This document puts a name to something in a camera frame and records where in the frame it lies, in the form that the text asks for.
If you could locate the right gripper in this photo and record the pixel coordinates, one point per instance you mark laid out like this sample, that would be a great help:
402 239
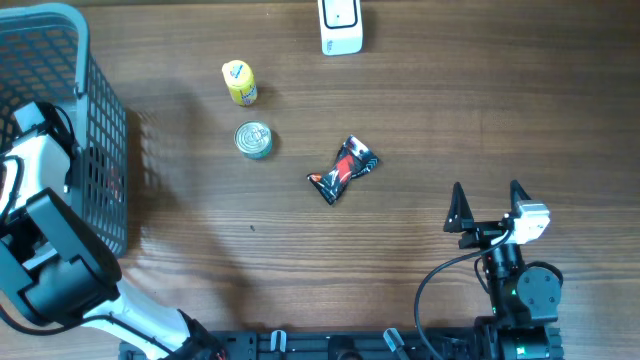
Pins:
461 218

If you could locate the black red snack packet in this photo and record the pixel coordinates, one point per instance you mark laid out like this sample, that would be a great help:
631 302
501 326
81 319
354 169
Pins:
353 160

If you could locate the round tin can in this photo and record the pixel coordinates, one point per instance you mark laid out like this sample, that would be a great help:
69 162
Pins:
254 139

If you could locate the yellow mentos gum bottle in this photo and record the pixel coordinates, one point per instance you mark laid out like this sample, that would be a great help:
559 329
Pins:
240 81

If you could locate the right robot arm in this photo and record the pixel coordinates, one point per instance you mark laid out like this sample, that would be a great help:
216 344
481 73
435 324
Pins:
524 296

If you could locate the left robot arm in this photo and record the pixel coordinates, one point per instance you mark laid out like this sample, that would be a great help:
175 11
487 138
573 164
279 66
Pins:
56 271

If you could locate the white barcode scanner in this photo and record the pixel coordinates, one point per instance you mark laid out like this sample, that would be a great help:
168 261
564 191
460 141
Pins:
341 27

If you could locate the grey plastic mesh basket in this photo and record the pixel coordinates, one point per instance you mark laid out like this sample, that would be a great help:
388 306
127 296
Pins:
45 56

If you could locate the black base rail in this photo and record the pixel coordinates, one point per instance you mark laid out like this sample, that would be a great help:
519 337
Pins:
449 343

